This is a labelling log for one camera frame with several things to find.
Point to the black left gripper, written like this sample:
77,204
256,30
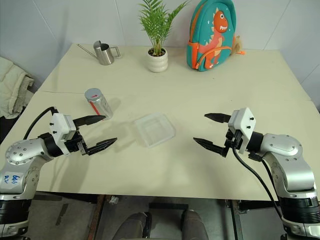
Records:
74,144

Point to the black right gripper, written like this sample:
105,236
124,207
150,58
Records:
233,141

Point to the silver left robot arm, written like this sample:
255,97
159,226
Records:
23,152

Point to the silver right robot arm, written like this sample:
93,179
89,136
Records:
287,170

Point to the silver and red can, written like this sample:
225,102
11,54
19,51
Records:
98,103

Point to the clear plastic container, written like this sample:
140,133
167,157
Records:
155,130

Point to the steel watering can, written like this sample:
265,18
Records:
105,52

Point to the cream quilted jacket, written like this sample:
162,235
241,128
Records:
12,85

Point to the dark rounded right shape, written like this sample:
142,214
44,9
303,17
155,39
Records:
193,225

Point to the dark rounded shape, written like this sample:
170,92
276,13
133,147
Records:
135,226
193,225

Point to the teal dinosaur backpack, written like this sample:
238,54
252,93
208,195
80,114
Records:
212,35

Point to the dark rounded left shape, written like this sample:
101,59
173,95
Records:
135,226

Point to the green plant in white pot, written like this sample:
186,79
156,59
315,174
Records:
157,37

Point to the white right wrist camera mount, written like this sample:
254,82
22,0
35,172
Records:
243,126

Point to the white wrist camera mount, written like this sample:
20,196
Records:
243,126
59,124

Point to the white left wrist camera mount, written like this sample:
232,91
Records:
59,124

